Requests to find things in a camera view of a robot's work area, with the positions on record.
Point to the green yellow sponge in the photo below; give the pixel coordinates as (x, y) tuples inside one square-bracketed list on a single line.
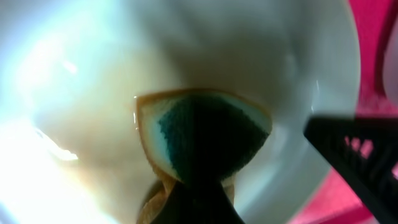
[(197, 137)]

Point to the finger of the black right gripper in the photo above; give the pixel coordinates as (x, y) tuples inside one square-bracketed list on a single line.
[(364, 152)]

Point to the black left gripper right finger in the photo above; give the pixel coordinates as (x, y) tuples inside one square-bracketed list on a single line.
[(219, 208)]

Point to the red plastic tray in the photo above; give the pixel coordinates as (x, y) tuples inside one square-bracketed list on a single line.
[(334, 201)]

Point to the white plate front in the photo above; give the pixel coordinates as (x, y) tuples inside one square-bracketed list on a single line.
[(390, 69)]

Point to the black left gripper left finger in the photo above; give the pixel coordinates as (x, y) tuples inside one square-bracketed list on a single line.
[(178, 207)]

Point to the white plate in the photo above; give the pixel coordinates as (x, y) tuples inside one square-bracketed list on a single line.
[(390, 69), (71, 72)]

